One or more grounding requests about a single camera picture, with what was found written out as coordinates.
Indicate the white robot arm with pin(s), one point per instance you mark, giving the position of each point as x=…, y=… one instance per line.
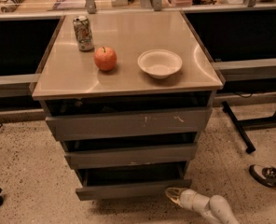
x=215, y=209

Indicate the crushed soda can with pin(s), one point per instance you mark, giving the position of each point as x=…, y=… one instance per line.
x=83, y=33

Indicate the grey middle drawer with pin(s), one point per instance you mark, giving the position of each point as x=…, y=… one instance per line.
x=133, y=150

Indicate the grey bottom drawer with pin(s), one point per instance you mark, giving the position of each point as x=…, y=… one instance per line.
x=131, y=181

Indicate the grey top drawer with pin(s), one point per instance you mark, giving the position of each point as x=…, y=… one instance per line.
x=130, y=116

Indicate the grey metal drawer cabinet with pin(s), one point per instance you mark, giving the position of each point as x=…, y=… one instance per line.
x=71, y=75

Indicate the black metal stand base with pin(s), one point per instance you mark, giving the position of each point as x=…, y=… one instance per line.
x=249, y=124

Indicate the red apple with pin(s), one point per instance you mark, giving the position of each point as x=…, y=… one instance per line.
x=105, y=58

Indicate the white paper bowl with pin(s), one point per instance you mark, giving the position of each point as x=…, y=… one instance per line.
x=159, y=63

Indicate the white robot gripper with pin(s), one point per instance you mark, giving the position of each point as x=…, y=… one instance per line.
x=186, y=198

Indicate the grey drawer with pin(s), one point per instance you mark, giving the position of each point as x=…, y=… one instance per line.
x=133, y=150
x=131, y=181
x=130, y=116

